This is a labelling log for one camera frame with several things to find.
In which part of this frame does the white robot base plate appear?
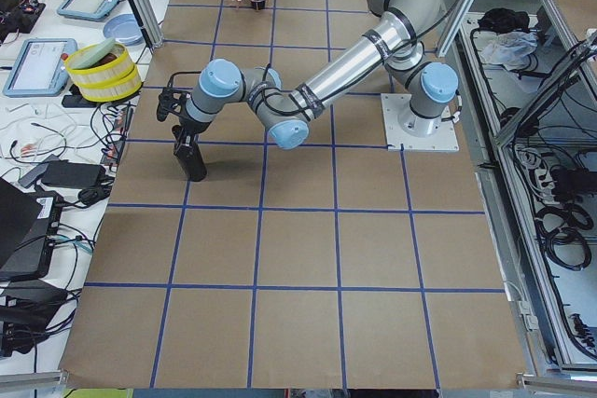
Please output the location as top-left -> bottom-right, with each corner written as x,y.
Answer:
381,93 -> 460,153

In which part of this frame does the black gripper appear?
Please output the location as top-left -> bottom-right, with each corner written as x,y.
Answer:
156,87 -> 209,154

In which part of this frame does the black power adapter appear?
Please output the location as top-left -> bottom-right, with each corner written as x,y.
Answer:
41,160 -> 104,189

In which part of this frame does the yellow round bamboo steamer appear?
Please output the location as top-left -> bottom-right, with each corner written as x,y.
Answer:
64,38 -> 142,103

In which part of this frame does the crumpled white cloth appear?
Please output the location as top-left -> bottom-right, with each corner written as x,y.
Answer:
479,32 -> 538,70

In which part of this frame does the black laptop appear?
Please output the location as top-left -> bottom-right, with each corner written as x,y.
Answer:
1,180 -> 62,281

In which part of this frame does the blue plate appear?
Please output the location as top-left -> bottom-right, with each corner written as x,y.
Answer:
103,14 -> 144,46

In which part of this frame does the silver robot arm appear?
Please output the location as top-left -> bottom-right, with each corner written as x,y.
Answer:
156,0 -> 459,149

